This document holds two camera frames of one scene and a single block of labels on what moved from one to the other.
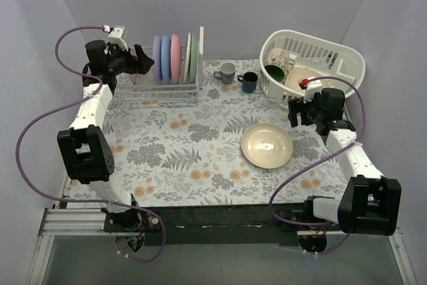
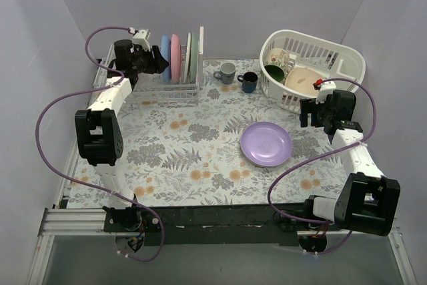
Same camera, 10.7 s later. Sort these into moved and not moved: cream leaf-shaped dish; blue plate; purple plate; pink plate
Moved: purple plate
Not moved: blue plate; pink plate; cream leaf-shaped dish
